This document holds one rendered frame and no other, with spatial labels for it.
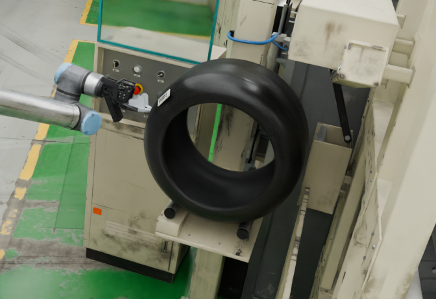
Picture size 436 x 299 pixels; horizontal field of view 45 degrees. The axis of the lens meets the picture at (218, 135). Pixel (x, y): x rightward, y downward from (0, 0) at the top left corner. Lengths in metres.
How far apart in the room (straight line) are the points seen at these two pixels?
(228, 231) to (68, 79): 0.84
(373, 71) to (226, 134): 1.02
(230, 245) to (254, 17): 0.86
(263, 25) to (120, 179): 1.19
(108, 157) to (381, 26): 1.74
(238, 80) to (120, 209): 1.35
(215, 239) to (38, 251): 1.42
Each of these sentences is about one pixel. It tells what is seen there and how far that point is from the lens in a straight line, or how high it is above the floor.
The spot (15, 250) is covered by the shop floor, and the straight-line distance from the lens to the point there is 3.24.
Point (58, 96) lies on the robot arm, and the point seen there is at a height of 1.23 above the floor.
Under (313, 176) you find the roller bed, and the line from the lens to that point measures 2.11.
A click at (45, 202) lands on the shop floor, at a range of 3.63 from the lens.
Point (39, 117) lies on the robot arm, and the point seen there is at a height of 1.25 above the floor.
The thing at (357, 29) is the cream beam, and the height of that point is 1.75.
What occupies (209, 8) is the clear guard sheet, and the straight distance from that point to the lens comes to 2.35.
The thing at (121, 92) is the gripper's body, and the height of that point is 1.29.
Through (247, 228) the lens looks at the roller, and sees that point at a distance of 1.94.
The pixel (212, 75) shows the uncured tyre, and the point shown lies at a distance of 1.74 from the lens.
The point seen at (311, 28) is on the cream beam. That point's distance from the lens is 1.36.
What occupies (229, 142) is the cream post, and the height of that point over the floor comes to 1.07.
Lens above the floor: 2.01
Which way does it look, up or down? 25 degrees down
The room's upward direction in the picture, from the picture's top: 10 degrees clockwise
